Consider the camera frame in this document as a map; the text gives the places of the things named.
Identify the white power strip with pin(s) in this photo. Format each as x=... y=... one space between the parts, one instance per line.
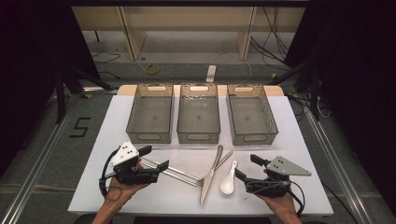
x=211 y=74

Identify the smoky clear plastic bin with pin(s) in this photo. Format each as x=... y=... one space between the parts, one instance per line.
x=151 y=116
x=250 y=118
x=198 y=116

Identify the person's right hand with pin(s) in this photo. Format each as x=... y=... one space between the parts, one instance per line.
x=280 y=203

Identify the metal chopstick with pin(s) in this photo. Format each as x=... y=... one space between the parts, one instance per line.
x=183 y=174
x=177 y=178

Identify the metal fork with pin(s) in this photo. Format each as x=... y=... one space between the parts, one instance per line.
x=222 y=160

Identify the yellow tape roll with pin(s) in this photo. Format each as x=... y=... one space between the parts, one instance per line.
x=152 y=69

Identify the metal floor rail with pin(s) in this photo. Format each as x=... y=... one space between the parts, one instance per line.
x=28 y=186
x=339 y=174

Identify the metal table knife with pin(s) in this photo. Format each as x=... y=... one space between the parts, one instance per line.
x=210 y=180

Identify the white ceramic soup spoon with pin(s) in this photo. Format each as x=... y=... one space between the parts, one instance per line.
x=227 y=185

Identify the black tripod stand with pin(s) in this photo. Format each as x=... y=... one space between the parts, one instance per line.
x=313 y=90
x=62 y=90

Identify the person's left hand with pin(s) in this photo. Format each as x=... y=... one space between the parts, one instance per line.
x=121 y=191

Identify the black curtain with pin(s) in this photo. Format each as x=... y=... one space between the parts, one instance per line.
x=28 y=62
x=358 y=77

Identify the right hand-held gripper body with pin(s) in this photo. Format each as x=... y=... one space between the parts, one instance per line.
x=280 y=177

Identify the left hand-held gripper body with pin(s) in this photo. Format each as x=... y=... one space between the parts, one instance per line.
x=124 y=155

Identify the light wooden desk frame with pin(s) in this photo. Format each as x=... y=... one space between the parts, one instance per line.
x=193 y=18

